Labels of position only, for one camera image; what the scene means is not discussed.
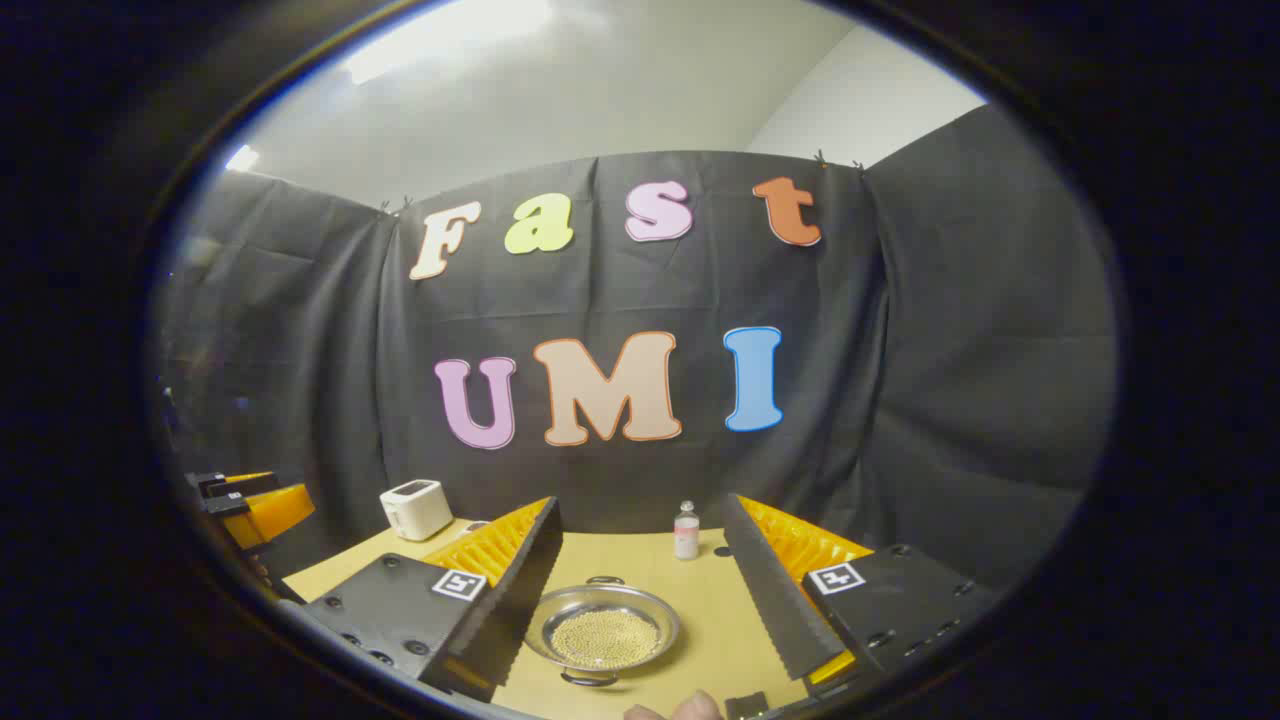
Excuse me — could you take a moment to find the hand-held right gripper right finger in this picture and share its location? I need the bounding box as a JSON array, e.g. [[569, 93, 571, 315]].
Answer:
[[720, 492, 1001, 691]]

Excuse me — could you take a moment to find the white toaster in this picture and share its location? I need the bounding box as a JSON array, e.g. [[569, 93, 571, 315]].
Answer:
[[380, 479, 455, 542]]

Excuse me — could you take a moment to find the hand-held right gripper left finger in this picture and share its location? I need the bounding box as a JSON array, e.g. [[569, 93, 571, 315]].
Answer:
[[300, 495, 563, 703]]

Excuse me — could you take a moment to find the pile of yellow beans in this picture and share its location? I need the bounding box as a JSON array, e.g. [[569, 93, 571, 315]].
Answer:
[[551, 607, 662, 670]]

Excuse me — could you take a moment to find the steel pot with black handles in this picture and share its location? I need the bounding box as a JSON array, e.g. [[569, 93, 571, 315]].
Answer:
[[523, 576, 682, 688]]

